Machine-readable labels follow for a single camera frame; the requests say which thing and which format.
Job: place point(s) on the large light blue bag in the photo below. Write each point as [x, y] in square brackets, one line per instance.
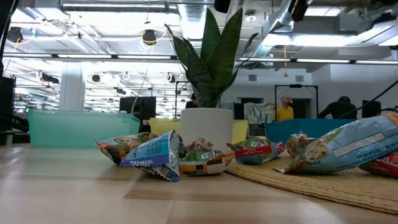
[351, 146]

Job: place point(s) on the white column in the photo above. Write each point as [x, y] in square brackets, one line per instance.
[71, 90]

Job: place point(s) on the smooth silver air duct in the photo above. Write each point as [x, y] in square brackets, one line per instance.
[273, 26]

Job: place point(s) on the translucent green plastic bin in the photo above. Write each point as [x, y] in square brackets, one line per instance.
[77, 130]

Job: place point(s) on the blue plastic bin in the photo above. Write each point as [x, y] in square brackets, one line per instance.
[311, 126]

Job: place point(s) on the translucent yellow plastic bin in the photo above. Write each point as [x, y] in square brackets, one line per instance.
[164, 130]

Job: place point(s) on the blue oatmeal raisin granola bar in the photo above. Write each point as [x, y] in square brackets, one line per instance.
[155, 152]

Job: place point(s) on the red chocolate chip granola bar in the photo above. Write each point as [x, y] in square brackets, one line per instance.
[124, 144]
[255, 151]
[382, 166]

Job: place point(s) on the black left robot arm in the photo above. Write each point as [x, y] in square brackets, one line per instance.
[6, 105]

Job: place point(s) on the ribbed silver air duct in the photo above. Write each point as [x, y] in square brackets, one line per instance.
[192, 15]

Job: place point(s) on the person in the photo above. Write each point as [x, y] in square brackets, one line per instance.
[284, 113]
[191, 104]
[339, 110]

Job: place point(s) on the round woven straw placemat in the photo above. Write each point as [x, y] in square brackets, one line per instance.
[311, 186]

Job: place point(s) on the snake plant in white pot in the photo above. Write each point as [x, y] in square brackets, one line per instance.
[206, 130]

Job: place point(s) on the long ceiling light strip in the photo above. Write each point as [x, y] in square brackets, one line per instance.
[84, 56]
[323, 61]

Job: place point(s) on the patterned pale cloth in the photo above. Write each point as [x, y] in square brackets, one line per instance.
[259, 113]

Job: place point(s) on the black metal frame stand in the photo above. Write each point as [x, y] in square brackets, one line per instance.
[295, 86]

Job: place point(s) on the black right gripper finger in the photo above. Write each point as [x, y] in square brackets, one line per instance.
[222, 4]
[300, 9]

